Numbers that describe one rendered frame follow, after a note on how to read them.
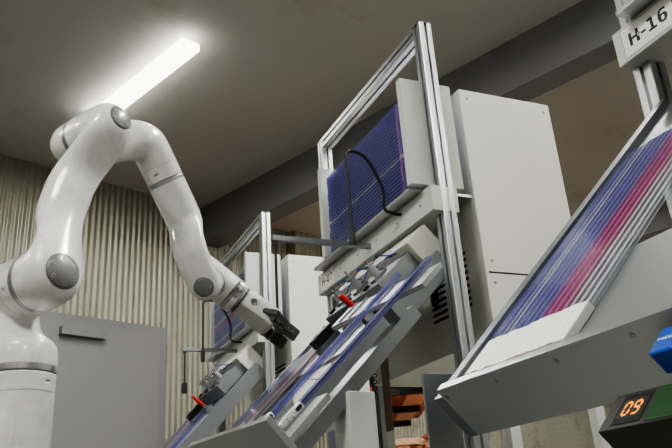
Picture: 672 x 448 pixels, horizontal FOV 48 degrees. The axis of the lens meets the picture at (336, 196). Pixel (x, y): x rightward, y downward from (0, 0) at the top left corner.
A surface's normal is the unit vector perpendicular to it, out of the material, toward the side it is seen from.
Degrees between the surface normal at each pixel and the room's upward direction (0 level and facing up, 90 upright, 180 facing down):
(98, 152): 125
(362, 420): 90
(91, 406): 90
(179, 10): 180
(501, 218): 90
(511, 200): 90
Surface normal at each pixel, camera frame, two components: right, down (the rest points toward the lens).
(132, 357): 0.70, -0.33
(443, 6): 0.07, 0.91
